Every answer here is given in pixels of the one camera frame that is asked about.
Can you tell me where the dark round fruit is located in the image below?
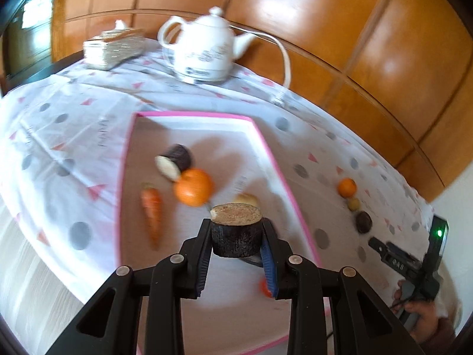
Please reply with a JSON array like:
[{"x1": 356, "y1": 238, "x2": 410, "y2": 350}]
[{"x1": 355, "y1": 211, "x2": 373, "y2": 234}]

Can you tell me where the small yellow-green fruit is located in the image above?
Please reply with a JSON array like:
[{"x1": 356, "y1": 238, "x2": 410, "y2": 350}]
[
  {"x1": 232, "y1": 192, "x2": 260, "y2": 208},
  {"x1": 346, "y1": 197, "x2": 361, "y2": 212}
]

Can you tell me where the small orange carrot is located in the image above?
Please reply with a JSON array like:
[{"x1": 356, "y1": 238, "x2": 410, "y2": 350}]
[{"x1": 140, "y1": 183, "x2": 162, "y2": 249}]

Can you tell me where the small red tomato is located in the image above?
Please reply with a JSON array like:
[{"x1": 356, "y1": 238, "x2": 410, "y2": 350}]
[{"x1": 259, "y1": 277, "x2": 273, "y2": 298}]

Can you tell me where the orange mandarin with stem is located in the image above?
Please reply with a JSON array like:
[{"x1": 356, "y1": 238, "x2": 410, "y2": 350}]
[{"x1": 173, "y1": 168, "x2": 214, "y2": 208}]

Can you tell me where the cut purple yam piece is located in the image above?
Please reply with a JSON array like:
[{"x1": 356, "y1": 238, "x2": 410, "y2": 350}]
[{"x1": 155, "y1": 143, "x2": 193, "y2": 182}]

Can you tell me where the dark wrinkled fruit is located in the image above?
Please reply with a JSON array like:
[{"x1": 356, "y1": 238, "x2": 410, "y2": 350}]
[{"x1": 241, "y1": 253, "x2": 263, "y2": 268}]

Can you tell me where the person's right hand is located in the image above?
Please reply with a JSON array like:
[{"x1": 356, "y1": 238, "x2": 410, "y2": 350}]
[{"x1": 391, "y1": 280, "x2": 455, "y2": 351}]

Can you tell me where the pink shallow box tray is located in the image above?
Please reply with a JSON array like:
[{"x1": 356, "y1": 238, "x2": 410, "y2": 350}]
[{"x1": 117, "y1": 112, "x2": 318, "y2": 354}]

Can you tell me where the patterned white tablecloth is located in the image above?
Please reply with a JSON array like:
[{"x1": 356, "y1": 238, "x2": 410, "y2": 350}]
[{"x1": 0, "y1": 38, "x2": 463, "y2": 355}]

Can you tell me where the white ceramic electric kettle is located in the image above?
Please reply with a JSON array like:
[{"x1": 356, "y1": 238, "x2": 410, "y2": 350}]
[{"x1": 157, "y1": 7, "x2": 256, "y2": 83}]

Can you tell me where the ornate silver tissue box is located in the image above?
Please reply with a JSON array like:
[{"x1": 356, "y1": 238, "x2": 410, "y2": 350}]
[{"x1": 82, "y1": 20, "x2": 145, "y2": 71}]

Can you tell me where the wooden glass door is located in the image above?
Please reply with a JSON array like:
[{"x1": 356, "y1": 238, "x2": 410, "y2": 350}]
[{"x1": 1, "y1": 0, "x2": 53, "y2": 86}]

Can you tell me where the white kettle power cord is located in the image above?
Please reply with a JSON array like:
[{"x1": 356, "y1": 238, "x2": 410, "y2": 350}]
[{"x1": 228, "y1": 24, "x2": 293, "y2": 106}]

